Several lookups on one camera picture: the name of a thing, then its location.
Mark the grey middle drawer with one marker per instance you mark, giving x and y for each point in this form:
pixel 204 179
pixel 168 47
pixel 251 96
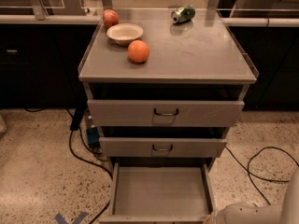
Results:
pixel 162 147

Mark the white bowl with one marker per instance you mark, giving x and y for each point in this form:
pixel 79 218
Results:
pixel 124 33

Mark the blue tape cross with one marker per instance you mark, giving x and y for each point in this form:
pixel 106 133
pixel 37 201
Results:
pixel 60 219

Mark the grey drawer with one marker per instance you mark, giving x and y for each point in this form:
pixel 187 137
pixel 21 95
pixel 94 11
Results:
pixel 159 195
pixel 162 147
pixel 148 113

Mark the black counter cabinet right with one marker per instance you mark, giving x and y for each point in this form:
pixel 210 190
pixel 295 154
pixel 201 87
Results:
pixel 274 50

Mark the black counter cabinet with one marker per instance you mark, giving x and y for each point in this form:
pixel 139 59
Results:
pixel 274 50
pixel 39 62

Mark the grey drawer cabinet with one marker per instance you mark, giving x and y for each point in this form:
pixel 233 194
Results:
pixel 195 61

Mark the red apple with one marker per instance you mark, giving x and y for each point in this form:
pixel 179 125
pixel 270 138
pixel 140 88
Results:
pixel 110 18

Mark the grey top drawer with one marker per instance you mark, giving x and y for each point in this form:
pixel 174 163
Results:
pixel 148 113

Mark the blue power box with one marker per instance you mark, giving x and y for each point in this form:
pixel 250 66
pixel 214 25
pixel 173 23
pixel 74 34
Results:
pixel 92 137

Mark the black counter cabinet left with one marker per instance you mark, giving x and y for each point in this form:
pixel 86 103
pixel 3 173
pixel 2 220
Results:
pixel 39 62

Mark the grey bottom drawer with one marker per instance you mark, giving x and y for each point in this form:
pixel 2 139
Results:
pixel 159 195

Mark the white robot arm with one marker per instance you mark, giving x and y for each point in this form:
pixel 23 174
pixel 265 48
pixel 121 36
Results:
pixel 244 213

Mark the orange fruit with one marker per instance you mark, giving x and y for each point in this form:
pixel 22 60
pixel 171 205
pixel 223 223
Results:
pixel 138 51

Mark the green crushed soda can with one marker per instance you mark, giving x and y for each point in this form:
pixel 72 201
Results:
pixel 183 14

